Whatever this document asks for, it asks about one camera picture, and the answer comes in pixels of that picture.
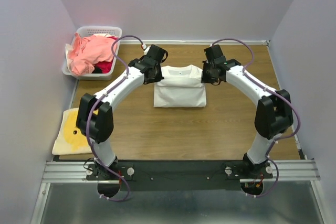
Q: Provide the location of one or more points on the pink t-shirt in basket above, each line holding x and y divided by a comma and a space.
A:
83, 53

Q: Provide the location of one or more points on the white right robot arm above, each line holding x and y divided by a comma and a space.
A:
273, 112

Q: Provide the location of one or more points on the aluminium front rail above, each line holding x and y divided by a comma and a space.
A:
74, 172

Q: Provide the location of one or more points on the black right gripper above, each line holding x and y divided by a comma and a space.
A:
206, 64

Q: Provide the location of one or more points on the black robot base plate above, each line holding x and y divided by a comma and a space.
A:
179, 175

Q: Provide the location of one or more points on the white floral print t-shirt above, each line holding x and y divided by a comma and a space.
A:
181, 87

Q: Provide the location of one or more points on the white plastic laundry basket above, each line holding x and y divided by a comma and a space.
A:
86, 31

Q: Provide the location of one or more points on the red garment in basket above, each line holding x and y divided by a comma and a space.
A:
106, 58

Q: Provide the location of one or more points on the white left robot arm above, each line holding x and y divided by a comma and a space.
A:
95, 113

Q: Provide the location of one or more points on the folded yellow chick t-shirt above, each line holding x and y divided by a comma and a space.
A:
70, 140

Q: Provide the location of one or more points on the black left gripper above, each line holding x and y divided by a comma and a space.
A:
158, 66

